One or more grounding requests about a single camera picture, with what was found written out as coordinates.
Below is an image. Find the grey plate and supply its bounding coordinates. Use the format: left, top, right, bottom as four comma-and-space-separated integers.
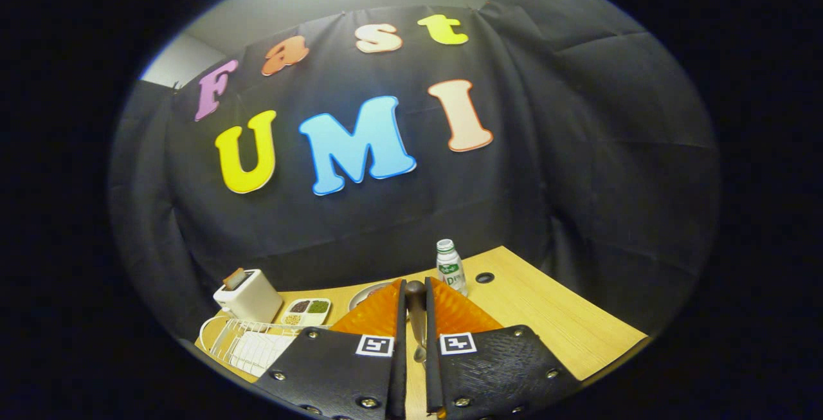
349, 281, 394, 312

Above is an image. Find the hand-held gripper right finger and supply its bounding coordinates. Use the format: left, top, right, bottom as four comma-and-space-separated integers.
424, 277, 583, 420

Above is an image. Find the black backdrop cloth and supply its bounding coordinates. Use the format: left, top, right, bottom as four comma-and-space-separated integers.
108, 0, 721, 343

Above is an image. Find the white wire dish rack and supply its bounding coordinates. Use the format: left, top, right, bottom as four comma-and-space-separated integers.
199, 316, 303, 379

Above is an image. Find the dark handled spoon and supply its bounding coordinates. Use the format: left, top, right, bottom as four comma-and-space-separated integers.
404, 280, 428, 364

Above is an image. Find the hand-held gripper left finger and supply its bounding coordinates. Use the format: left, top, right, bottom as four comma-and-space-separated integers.
254, 278, 408, 420

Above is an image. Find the white green label bottle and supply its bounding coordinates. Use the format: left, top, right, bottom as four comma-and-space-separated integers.
436, 239, 468, 297

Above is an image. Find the white compartment snack tray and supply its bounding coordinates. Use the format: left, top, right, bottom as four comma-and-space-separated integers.
281, 298, 332, 328

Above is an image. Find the white toaster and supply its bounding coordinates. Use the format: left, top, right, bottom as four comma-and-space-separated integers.
213, 268, 284, 324

